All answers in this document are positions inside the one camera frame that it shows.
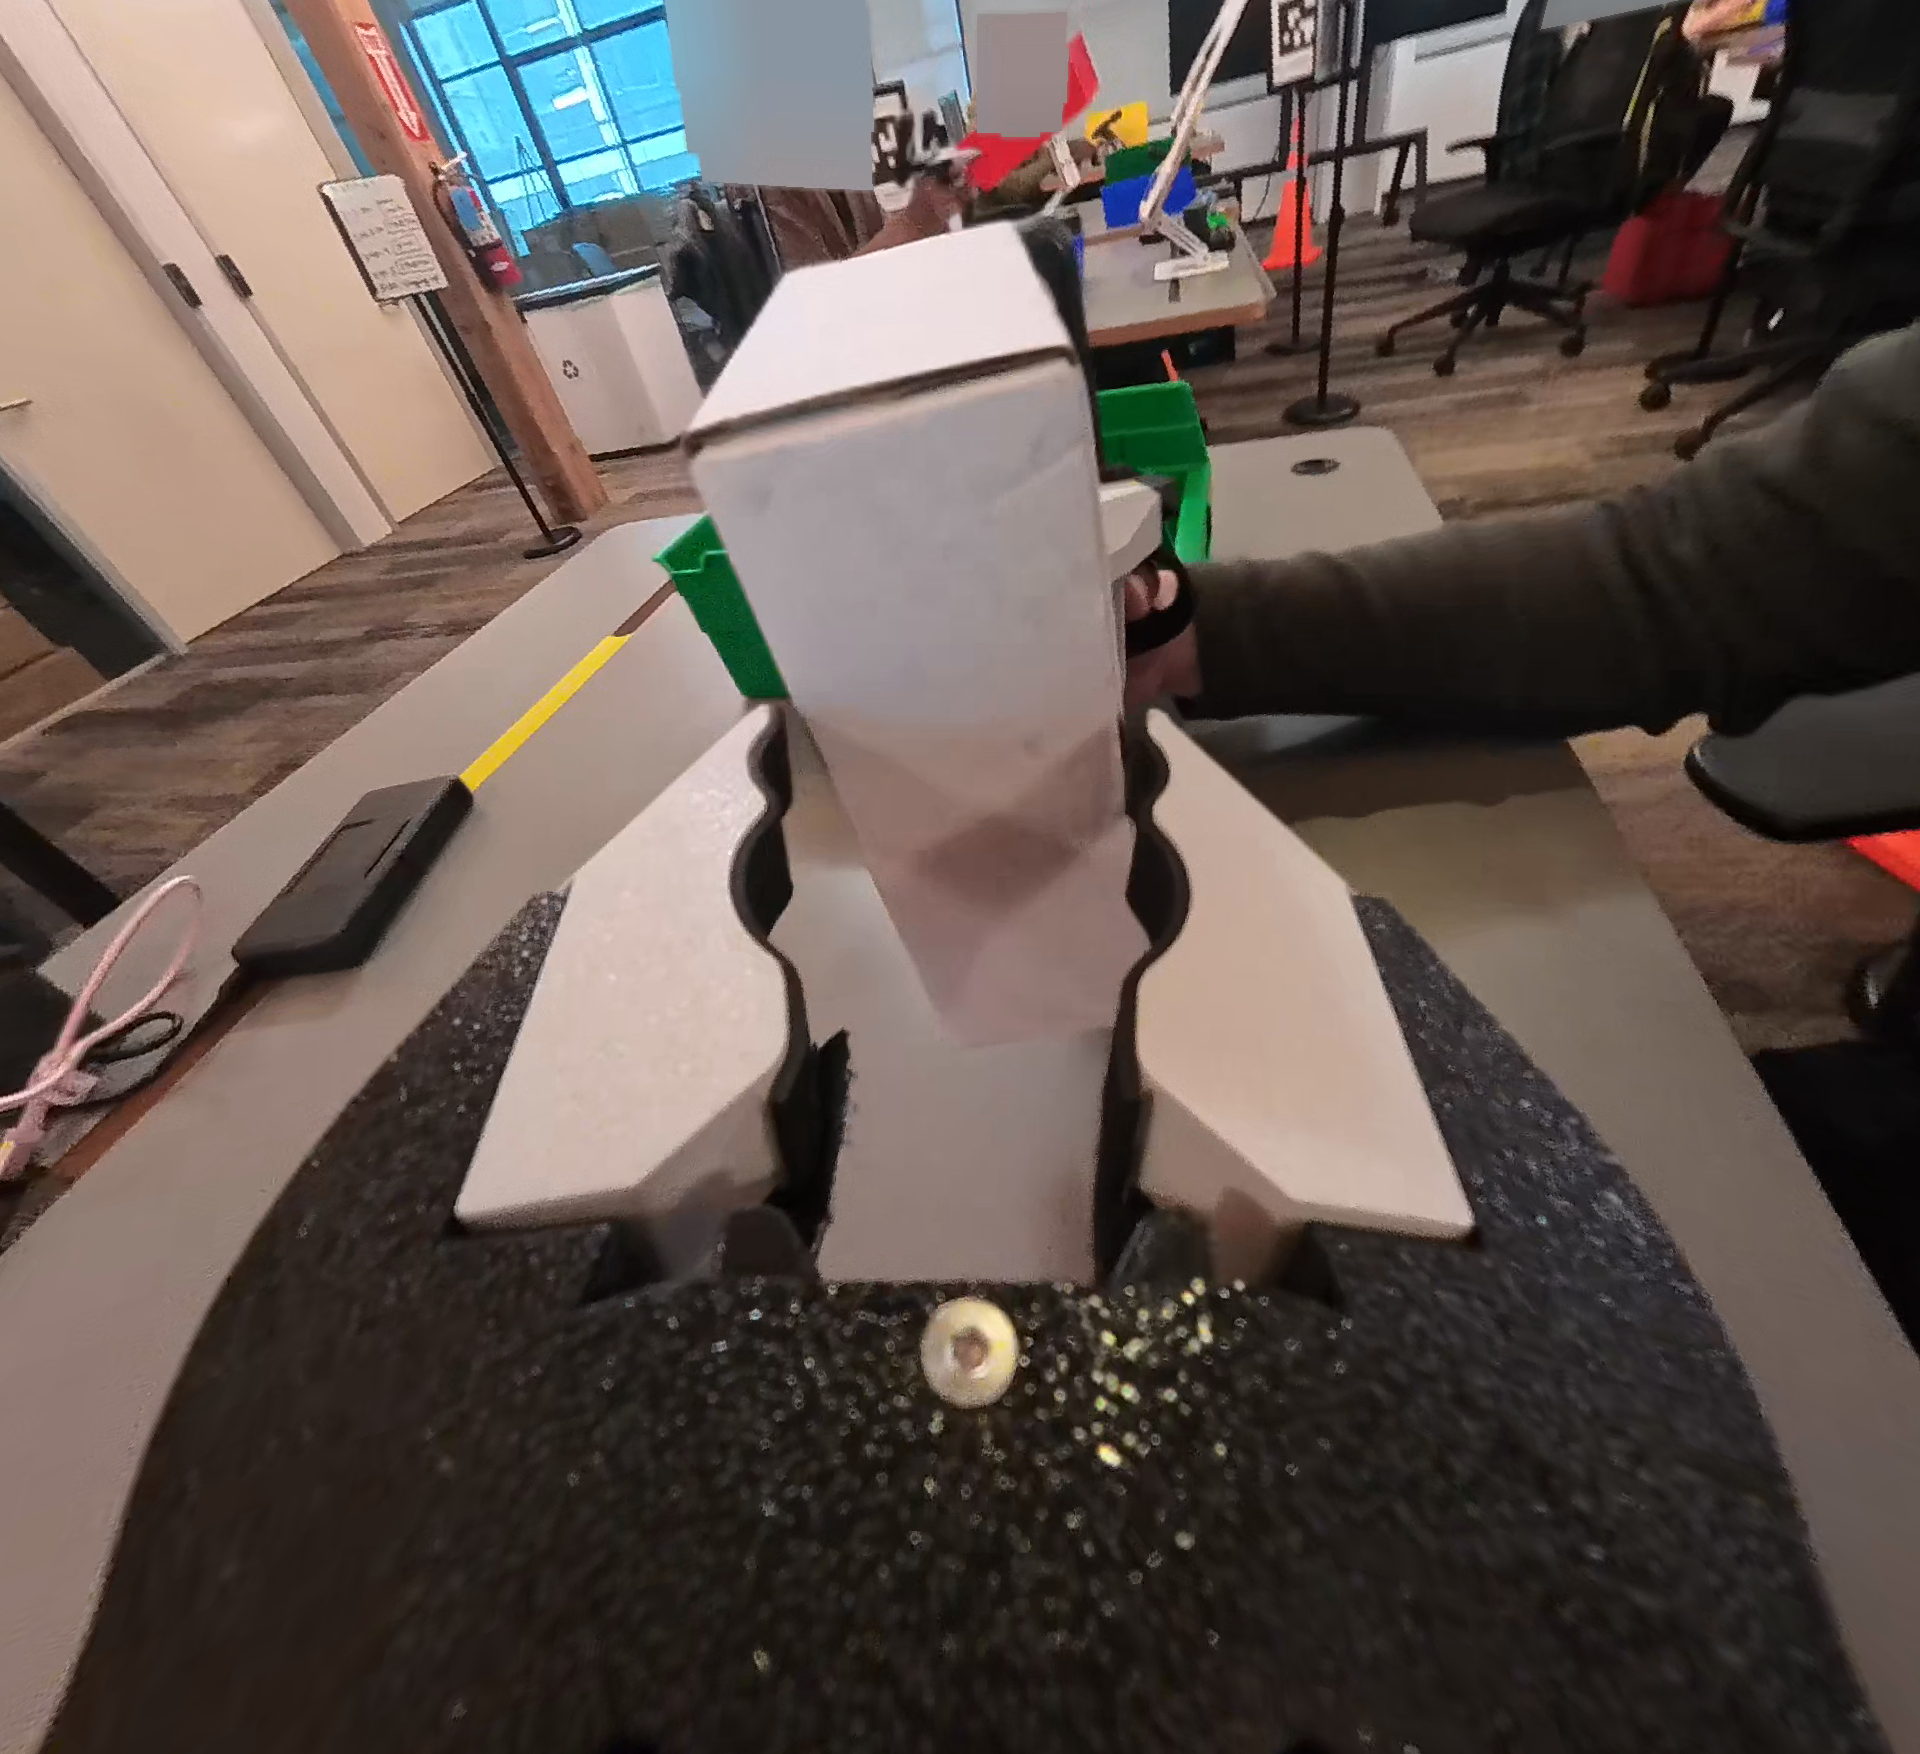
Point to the black and white marker sign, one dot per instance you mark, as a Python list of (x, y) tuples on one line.
[(1300, 22)]

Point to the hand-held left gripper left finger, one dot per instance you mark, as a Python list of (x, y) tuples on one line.
[(642, 1017)]

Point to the orange traffic cone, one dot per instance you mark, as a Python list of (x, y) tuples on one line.
[(1297, 227)]

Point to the red fire extinguisher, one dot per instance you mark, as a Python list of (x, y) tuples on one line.
[(481, 239)]

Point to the small blue storage bin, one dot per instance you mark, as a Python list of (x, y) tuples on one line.
[(1122, 201)]

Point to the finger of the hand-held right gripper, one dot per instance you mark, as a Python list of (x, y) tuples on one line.
[(1133, 531)]

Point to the beige double door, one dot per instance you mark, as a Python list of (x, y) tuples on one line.
[(136, 283)]

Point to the large grid window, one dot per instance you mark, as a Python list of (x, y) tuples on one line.
[(571, 73)]

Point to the black power bank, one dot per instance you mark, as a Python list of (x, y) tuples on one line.
[(355, 877)]

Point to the tilted white instruction board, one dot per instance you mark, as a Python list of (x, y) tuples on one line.
[(1218, 59)]

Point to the white recycling bin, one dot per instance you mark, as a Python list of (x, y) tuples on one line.
[(604, 359)]

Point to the black office chair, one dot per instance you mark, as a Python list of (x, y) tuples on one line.
[(1486, 210), (1848, 135)]

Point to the red bag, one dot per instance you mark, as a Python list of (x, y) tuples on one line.
[(1665, 255)]

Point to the whiteboard sign stand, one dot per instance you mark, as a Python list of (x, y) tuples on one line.
[(384, 236)]

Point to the black stanchion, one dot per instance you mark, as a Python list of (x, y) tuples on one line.
[(1323, 409)]

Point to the small yellow storage bin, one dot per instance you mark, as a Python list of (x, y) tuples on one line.
[(1122, 121)]

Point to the grey work table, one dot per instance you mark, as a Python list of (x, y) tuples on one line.
[(1184, 304)]

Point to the person's right forearm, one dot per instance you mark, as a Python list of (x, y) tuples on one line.
[(1498, 627)]

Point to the small red storage bin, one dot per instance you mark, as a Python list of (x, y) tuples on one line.
[(1000, 160)]

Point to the person's right hand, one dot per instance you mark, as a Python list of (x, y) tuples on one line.
[(1167, 682)]

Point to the small green storage bin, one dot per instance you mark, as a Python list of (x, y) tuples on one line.
[(1141, 165)]

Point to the white cardboard box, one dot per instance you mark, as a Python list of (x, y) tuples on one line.
[(900, 551)]

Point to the wooden post with red signs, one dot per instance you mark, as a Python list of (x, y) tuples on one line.
[(419, 210)]

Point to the green plastic bin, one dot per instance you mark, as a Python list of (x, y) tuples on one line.
[(1158, 435)]

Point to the black chair armrest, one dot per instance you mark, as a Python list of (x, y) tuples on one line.
[(1816, 760)]

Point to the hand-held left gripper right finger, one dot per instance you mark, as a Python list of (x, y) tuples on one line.
[(1274, 1032)]

